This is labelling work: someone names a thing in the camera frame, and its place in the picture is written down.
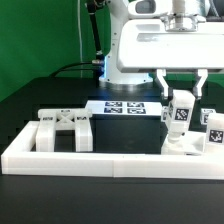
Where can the white U-shaped fence frame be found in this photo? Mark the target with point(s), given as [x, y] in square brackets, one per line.
[20, 159]

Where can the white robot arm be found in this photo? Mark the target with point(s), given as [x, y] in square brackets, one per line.
[185, 16]

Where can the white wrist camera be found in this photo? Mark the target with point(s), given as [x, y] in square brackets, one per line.
[148, 9]

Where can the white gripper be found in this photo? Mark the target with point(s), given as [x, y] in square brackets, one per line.
[145, 46]

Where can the white chair back part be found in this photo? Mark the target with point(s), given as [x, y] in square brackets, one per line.
[66, 119]

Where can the white chair seat part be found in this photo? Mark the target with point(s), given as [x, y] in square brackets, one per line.
[188, 143]

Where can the white tag sheet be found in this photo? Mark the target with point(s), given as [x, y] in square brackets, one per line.
[126, 108]

